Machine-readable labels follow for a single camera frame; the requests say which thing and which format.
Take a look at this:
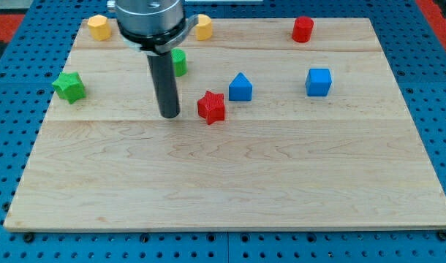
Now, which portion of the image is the yellow hexagon block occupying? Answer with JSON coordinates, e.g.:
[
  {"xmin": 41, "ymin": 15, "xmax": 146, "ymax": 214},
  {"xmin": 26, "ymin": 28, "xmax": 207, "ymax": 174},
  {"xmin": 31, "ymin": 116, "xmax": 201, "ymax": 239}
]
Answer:
[
  {"xmin": 87, "ymin": 15, "xmax": 111, "ymax": 41},
  {"xmin": 195, "ymin": 14, "xmax": 213, "ymax": 41}
]

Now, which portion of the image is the blue house-shaped block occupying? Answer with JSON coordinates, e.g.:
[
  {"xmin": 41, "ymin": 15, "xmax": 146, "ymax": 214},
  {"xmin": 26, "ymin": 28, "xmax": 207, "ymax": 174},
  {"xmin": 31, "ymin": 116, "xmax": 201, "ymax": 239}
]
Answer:
[{"xmin": 228, "ymin": 72, "xmax": 253, "ymax": 101}]

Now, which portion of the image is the yellow hexagon block left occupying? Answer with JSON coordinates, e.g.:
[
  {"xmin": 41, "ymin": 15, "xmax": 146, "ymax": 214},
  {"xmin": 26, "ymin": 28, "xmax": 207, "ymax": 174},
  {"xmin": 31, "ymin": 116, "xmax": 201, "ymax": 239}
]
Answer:
[{"xmin": 87, "ymin": 15, "xmax": 111, "ymax": 41}]

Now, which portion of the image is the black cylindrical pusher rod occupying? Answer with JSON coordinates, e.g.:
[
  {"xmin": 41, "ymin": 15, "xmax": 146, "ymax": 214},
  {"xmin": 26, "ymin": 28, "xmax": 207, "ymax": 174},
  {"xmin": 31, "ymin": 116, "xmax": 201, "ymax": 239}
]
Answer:
[{"xmin": 147, "ymin": 52, "xmax": 180, "ymax": 118}]

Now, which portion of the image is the blue cube block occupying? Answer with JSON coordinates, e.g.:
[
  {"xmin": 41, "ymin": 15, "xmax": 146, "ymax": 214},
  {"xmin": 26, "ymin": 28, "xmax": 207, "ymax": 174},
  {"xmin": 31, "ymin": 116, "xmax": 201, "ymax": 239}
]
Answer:
[{"xmin": 305, "ymin": 68, "xmax": 332, "ymax": 96}]

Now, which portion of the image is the red cylinder block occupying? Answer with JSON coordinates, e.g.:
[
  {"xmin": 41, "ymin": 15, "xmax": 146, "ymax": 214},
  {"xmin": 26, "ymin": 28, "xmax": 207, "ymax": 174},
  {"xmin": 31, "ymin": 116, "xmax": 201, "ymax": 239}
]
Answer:
[{"xmin": 292, "ymin": 16, "xmax": 314, "ymax": 43}]

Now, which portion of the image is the light wooden board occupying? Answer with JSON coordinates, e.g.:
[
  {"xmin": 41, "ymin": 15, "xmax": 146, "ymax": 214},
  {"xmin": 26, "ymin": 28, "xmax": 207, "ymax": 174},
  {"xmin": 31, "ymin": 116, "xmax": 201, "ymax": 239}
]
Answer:
[{"xmin": 4, "ymin": 18, "xmax": 446, "ymax": 233}]

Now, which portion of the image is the green star block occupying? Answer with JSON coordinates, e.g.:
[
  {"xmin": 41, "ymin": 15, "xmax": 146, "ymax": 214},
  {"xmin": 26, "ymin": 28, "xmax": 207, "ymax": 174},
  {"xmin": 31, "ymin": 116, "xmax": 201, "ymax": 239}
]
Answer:
[{"xmin": 52, "ymin": 72, "xmax": 86, "ymax": 104}]

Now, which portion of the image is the red star block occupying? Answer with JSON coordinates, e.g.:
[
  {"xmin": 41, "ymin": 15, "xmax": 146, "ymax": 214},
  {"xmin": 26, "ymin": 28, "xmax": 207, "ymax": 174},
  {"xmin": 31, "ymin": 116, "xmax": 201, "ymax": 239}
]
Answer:
[{"xmin": 197, "ymin": 91, "xmax": 225, "ymax": 125}]

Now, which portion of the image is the yellow hexagon block right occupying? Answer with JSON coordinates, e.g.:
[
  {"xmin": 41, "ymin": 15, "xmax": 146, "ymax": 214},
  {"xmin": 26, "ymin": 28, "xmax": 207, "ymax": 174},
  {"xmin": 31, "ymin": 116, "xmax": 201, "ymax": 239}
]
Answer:
[{"xmin": 195, "ymin": 14, "xmax": 213, "ymax": 41}]

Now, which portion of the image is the green cylinder block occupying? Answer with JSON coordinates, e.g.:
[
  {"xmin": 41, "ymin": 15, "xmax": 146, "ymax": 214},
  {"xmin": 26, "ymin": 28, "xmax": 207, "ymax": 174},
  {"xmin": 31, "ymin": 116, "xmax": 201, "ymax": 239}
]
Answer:
[{"xmin": 171, "ymin": 48, "xmax": 187, "ymax": 77}]

